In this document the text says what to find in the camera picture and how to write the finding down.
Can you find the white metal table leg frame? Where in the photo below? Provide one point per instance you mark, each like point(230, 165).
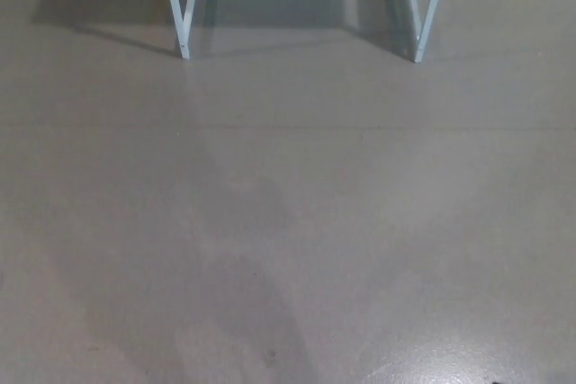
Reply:
point(423, 20)
point(184, 20)

